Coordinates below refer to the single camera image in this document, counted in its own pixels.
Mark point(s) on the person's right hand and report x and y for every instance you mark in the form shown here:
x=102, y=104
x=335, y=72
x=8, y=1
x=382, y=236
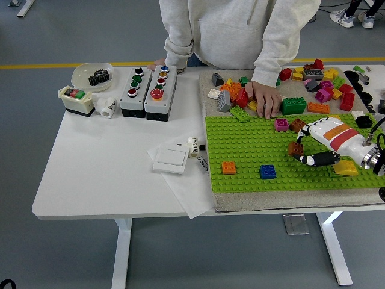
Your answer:
x=158, y=64

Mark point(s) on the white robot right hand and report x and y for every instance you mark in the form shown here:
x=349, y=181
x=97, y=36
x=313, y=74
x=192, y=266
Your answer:
x=340, y=135

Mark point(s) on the person's left hand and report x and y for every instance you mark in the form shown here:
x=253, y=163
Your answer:
x=266, y=97

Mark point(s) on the magenta two-by-two brick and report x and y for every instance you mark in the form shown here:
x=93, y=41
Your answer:
x=281, y=125

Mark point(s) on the brown two-by-two brick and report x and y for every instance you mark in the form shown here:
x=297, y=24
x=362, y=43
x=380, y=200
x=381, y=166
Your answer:
x=294, y=148
x=297, y=125

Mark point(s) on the green studded baseplate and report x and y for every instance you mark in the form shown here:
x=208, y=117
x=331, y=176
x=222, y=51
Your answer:
x=225, y=141

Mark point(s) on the blue two-by-two brick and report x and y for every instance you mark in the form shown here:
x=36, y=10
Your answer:
x=267, y=172

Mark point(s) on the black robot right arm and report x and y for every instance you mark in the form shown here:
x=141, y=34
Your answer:
x=376, y=159

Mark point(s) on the person's left forearm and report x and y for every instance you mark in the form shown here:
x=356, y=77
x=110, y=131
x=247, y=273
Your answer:
x=276, y=60

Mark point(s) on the clear yellow brick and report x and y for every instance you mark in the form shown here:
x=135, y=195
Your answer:
x=252, y=105

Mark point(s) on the large red brick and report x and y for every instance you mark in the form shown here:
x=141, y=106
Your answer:
x=241, y=100

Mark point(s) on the small white brick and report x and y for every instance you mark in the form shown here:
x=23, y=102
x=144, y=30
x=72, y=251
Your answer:
x=357, y=114

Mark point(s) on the black brick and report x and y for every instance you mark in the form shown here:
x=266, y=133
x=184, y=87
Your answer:
x=364, y=121

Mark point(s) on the small green brick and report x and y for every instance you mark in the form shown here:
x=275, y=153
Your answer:
x=243, y=80

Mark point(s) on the grey emergency-stop control box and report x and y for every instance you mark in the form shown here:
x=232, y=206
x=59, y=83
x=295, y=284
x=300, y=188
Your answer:
x=168, y=90

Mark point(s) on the large tall green brick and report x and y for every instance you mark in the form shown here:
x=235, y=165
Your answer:
x=294, y=106

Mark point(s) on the green two-by-four plate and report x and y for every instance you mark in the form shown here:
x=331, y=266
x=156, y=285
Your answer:
x=240, y=114

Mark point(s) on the red two-by-two brick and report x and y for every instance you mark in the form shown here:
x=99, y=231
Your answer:
x=285, y=74
x=346, y=88

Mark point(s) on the yellow curved slope brick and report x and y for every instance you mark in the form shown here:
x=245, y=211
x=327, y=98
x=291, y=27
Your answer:
x=349, y=168

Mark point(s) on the red two-by-four brick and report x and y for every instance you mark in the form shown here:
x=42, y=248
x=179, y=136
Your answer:
x=348, y=101

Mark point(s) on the orange two-by-four brick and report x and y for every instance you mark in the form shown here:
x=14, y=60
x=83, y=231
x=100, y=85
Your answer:
x=318, y=107

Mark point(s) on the orange brick cluster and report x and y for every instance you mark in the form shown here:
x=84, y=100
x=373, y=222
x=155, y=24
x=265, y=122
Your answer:
x=231, y=88

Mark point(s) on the green square plate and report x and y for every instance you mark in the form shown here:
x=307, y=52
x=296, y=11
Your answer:
x=330, y=170

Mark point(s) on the yellow small brick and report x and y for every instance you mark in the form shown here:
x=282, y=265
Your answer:
x=337, y=94
x=297, y=76
x=298, y=70

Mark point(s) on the tiny yellow brick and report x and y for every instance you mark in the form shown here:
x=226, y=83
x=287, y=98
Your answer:
x=229, y=82

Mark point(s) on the small black part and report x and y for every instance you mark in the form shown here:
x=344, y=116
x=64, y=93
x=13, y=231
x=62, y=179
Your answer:
x=371, y=107

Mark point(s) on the light grey two-by-four brick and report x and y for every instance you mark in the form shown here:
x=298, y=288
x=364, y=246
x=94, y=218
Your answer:
x=224, y=100

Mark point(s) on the large magenta brick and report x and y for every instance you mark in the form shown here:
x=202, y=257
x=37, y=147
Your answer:
x=323, y=95

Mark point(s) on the small pink brick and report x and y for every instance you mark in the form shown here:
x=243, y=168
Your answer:
x=306, y=82

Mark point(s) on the grey four-button control box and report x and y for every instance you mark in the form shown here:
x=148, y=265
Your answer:
x=130, y=102

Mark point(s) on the small black box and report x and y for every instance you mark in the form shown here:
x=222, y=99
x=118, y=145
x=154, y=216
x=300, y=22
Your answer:
x=382, y=106

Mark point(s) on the grey brick with rings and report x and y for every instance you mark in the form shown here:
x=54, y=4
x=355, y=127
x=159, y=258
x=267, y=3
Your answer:
x=312, y=74

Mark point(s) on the small brown brick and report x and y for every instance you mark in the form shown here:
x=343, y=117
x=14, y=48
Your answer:
x=308, y=67

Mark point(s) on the dark grey slope brick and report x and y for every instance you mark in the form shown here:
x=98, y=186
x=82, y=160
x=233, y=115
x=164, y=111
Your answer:
x=217, y=79

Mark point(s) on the white square tile brick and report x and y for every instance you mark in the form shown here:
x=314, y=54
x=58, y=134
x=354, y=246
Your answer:
x=213, y=93

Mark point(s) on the lime green brick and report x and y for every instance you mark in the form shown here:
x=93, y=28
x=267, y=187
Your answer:
x=339, y=82

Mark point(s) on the black metal gear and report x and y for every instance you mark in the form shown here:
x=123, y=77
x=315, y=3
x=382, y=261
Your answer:
x=98, y=79

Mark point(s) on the red slope brick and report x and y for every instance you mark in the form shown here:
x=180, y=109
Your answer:
x=319, y=64

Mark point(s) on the yellow brick pile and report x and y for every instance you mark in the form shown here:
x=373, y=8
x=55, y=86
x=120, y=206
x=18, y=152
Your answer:
x=331, y=73

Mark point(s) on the grey metal part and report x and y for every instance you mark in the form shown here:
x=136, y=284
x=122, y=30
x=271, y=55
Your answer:
x=364, y=77

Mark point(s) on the white pipe tee fitting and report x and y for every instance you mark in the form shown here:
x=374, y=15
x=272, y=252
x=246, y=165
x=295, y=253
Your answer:
x=108, y=109

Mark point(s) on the small green piece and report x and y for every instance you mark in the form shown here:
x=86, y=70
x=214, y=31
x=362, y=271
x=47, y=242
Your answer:
x=358, y=69

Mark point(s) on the person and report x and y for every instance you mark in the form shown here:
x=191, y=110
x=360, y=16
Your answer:
x=343, y=18
x=234, y=30

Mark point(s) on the white plastic dish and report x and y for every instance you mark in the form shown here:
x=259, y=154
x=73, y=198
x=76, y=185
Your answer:
x=81, y=75

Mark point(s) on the orange two-by-two brick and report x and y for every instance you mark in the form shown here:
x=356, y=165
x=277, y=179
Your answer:
x=229, y=168

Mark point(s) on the white printed label strip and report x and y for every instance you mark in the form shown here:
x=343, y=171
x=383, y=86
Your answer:
x=204, y=164

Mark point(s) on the metal floor plate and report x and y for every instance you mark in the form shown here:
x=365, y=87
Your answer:
x=295, y=224

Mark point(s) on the grey-brown mat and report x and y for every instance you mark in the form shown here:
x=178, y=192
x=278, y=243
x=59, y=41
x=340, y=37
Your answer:
x=240, y=201

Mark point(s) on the white table leg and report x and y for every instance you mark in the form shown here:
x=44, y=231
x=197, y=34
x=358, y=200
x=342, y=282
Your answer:
x=333, y=250
x=121, y=256

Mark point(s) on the white paper sheet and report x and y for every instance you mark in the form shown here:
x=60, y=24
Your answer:
x=189, y=195

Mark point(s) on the white desk foot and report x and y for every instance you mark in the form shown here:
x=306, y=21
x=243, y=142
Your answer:
x=24, y=9

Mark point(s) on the cream red-green switch box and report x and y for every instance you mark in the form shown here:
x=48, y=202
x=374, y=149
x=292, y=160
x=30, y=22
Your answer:
x=78, y=105

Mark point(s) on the white wall switch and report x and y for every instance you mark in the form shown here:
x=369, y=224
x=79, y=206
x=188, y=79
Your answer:
x=170, y=159

